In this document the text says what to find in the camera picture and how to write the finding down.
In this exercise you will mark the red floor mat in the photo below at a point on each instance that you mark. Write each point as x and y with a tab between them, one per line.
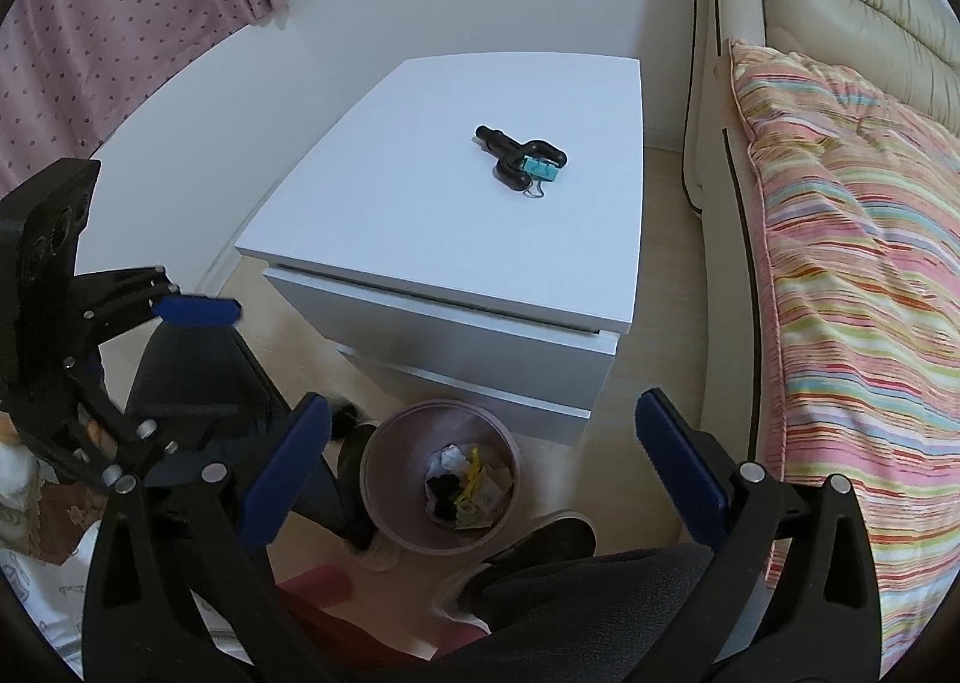
322	589

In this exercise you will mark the pink dotted curtain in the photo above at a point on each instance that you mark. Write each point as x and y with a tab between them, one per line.
112	16

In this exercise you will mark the pink round waste bin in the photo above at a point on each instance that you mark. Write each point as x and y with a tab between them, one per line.
382	497

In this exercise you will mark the black cloth sock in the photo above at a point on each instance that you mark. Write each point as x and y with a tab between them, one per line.
444	497

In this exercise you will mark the beige leather bed headboard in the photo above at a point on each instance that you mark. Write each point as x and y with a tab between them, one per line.
840	1

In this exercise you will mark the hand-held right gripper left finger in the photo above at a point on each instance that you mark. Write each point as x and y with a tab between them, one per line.
289	465

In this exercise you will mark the white printed cloth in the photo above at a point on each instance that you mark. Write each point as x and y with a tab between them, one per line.
41	608

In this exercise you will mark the person's right leg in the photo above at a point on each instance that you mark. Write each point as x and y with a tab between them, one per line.
600	600

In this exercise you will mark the yellow plastic scrap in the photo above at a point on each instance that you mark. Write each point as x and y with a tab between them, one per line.
471	482

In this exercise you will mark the white tissue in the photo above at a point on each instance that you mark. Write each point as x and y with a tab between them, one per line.
454	459

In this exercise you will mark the striped pastel quilt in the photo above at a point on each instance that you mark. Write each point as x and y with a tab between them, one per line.
862	316

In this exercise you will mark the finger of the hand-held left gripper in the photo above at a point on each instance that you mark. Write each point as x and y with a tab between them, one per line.
75	392
195	310

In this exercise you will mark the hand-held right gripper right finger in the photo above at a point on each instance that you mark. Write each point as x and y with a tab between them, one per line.
679	458

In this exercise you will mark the teal binder clip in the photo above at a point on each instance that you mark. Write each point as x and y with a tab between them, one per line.
540	169

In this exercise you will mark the white nightstand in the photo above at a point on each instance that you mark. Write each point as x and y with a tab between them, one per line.
450	241

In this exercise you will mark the white nightstand drawer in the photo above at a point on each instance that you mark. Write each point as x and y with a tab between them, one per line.
487	406
450	338

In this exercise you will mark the beige cardboard box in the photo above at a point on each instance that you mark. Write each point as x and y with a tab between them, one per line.
496	492

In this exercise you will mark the brown patterned cloth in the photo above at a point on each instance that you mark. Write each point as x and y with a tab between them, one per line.
67	518

